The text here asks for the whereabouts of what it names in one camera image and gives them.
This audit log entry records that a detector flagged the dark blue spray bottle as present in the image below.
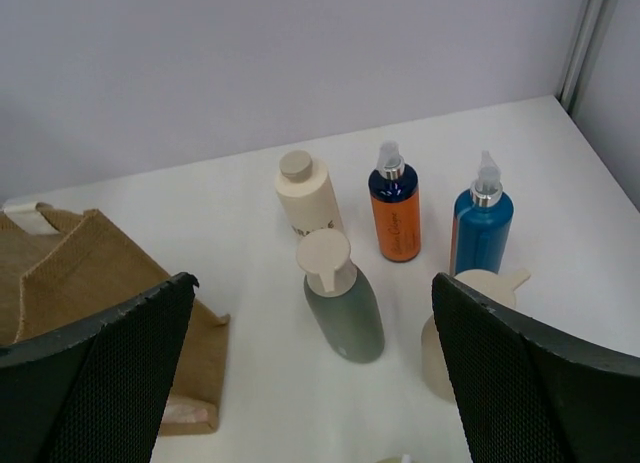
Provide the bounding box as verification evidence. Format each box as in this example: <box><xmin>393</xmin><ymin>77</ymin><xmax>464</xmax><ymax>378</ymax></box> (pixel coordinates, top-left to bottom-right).
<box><xmin>449</xmin><ymin>151</ymin><xmax>514</xmax><ymax>276</ymax></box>

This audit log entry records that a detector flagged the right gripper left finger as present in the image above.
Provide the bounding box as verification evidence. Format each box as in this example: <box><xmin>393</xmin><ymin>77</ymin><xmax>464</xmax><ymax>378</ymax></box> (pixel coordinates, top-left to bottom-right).
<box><xmin>1</xmin><ymin>272</ymin><xmax>199</xmax><ymax>462</ymax></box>

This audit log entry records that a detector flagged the grey-green pump bottle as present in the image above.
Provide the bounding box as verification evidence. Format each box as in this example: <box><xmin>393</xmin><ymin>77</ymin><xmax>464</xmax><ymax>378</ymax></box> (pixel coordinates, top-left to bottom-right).
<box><xmin>296</xmin><ymin>229</ymin><xmax>385</xmax><ymax>364</ymax></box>

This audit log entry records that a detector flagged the right aluminium frame post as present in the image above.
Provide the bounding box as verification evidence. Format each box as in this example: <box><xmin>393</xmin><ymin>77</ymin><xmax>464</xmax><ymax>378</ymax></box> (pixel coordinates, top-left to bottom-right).
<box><xmin>555</xmin><ymin>0</ymin><xmax>620</xmax><ymax>118</ymax></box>

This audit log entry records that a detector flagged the yellow-green squeeze bottle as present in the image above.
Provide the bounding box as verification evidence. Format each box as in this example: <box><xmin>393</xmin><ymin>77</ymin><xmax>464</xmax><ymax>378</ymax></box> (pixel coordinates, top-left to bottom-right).
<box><xmin>376</xmin><ymin>453</ymin><xmax>415</xmax><ymax>463</ymax></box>

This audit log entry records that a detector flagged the beige pump bottle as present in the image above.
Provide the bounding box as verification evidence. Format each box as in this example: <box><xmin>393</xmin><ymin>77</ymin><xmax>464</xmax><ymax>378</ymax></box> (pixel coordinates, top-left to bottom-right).
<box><xmin>421</xmin><ymin>268</ymin><xmax>531</xmax><ymax>404</ymax></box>

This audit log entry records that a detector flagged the burlap canvas tote bag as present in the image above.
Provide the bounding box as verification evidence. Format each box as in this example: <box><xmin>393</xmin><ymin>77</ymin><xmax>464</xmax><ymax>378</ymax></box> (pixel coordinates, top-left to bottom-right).
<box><xmin>1</xmin><ymin>202</ymin><xmax>230</xmax><ymax>436</ymax></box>

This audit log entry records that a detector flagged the white round cap bottle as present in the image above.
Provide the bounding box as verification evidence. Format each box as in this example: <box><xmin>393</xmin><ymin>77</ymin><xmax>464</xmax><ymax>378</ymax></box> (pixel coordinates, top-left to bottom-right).
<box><xmin>275</xmin><ymin>150</ymin><xmax>345</xmax><ymax>240</ymax></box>

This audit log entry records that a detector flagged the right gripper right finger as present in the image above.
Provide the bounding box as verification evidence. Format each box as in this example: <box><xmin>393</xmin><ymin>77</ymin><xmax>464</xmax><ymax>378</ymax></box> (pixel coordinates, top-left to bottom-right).
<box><xmin>431</xmin><ymin>273</ymin><xmax>639</xmax><ymax>462</ymax></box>

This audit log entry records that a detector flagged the blue orange spray bottle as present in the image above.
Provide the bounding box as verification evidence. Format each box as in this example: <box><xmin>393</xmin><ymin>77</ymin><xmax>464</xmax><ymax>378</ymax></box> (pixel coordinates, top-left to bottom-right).
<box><xmin>368</xmin><ymin>141</ymin><xmax>421</xmax><ymax>263</ymax></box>

